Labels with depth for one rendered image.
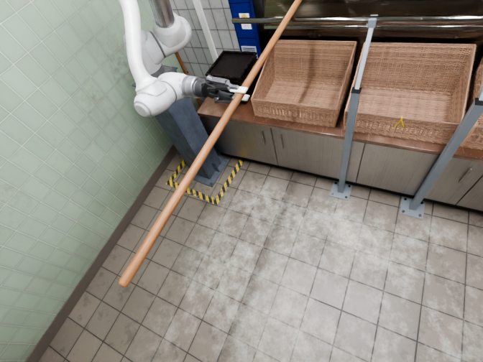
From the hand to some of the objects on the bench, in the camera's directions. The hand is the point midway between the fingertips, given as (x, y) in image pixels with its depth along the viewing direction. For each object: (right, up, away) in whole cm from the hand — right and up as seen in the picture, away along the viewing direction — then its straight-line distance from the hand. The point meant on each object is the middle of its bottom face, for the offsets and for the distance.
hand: (240, 93), depth 107 cm
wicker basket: (+44, +23, +78) cm, 93 cm away
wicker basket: (+96, +9, +55) cm, 111 cm away
